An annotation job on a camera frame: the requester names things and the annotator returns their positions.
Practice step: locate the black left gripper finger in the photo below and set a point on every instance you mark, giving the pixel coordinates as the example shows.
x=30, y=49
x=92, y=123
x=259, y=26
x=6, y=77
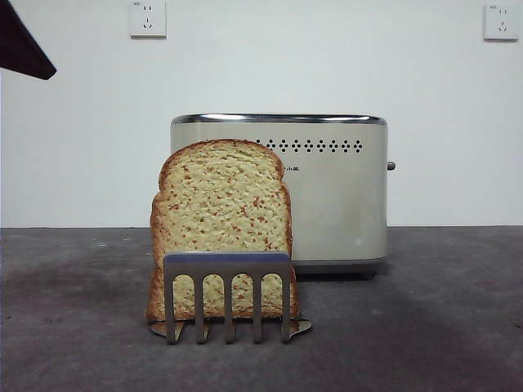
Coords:
x=20, y=49

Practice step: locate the white wall socket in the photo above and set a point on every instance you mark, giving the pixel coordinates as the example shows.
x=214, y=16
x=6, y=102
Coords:
x=148, y=20
x=498, y=22

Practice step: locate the slice of brown-crusted bread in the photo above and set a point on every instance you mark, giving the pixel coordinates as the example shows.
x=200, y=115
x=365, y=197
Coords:
x=222, y=204

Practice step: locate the cream two-slot toaster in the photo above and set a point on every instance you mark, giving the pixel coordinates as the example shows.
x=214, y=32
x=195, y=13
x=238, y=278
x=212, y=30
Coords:
x=339, y=204

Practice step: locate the stainless steel toast rack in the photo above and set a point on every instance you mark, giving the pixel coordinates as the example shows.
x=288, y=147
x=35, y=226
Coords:
x=224, y=262

